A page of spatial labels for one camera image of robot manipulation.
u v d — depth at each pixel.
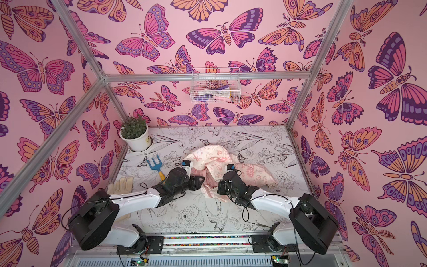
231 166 0.78
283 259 0.70
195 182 0.77
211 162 0.90
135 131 0.97
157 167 1.00
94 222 0.43
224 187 0.76
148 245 0.73
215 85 0.96
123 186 0.92
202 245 0.75
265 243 0.73
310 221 0.42
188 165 0.79
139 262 0.71
